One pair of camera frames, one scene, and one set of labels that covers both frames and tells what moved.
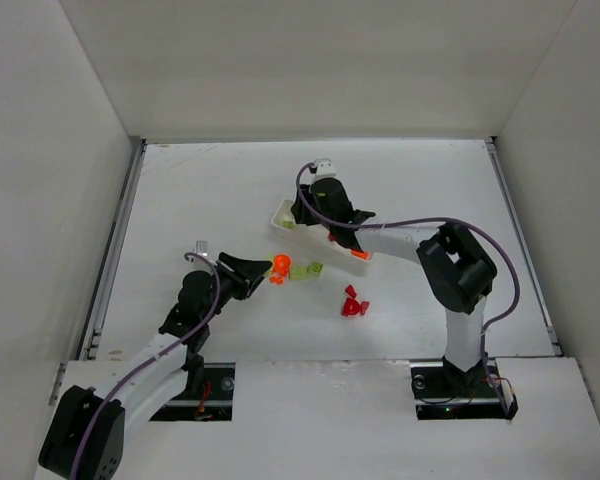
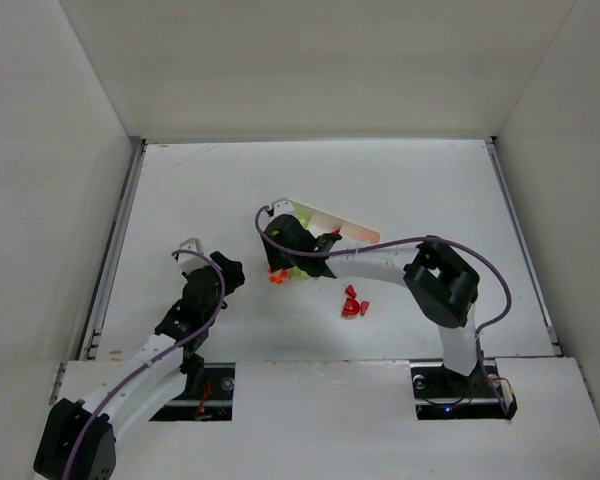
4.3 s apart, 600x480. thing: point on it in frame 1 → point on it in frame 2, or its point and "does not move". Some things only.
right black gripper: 306,212 → 278,240
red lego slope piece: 351,290 does not move
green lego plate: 299,273 does not move
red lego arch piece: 350,307 does not move
